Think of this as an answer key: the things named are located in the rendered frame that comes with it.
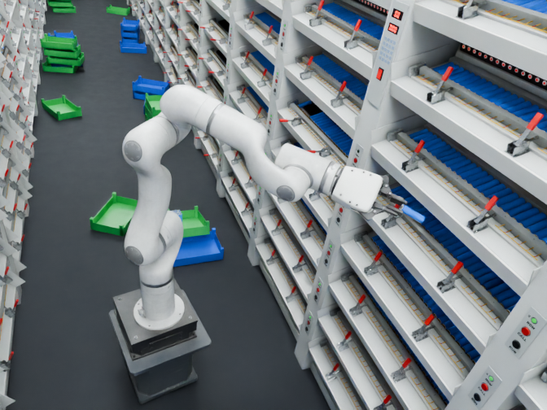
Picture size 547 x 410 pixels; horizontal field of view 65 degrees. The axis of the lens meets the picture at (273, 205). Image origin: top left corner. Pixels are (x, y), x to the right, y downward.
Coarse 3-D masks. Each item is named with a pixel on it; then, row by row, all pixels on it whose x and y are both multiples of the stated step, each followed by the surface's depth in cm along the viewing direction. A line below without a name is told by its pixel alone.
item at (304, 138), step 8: (288, 96) 192; (296, 96) 194; (304, 96) 195; (280, 104) 193; (288, 104) 192; (296, 104) 194; (280, 112) 192; (288, 112) 191; (304, 112) 189; (288, 128) 187; (296, 128) 181; (304, 128) 180; (296, 136) 180; (304, 136) 175; (312, 136) 175; (304, 144) 174; (312, 144) 170; (336, 160) 160
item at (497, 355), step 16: (544, 272) 84; (528, 288) 88; (544, 288) 84; (528, 304) 88; (544, 304) 85; (512, 320) 92; (496, 336) 96; (544, 336) 85; (496, 352) 97; (528, 352) 89; (544, 352) 86; (480, 368) 101; (496, 368) 97; (512, 368) 93; (528, 368) 89; (464, 384) 106; (512, 384) 94; (464, 400) 107; (496, 400) 98; (512, 400) 98
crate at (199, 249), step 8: (184, 240) 257; (192, 240) 260; (200, 240) 261; (208, 240) 262; (216, 240) 260; (184, 248) 253; (192, 248) 254; (200, 248) 255; (208, 248) 256; (216, 248) 257; (184, 256) 247; (192, 256) 241; (200, 256) 243; (208, 256) 245; (216, 256) 247; (176, 264) 240; (184, 264) 242
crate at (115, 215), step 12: (108, 204) 271; (120, 204) 278; (132, 204) 278; (96, 216) 258; (108, 216) 266; (120, 216) 268; (132, 216) 262; (96, 228) 254; (108, 228) 252; (120, 228) 251
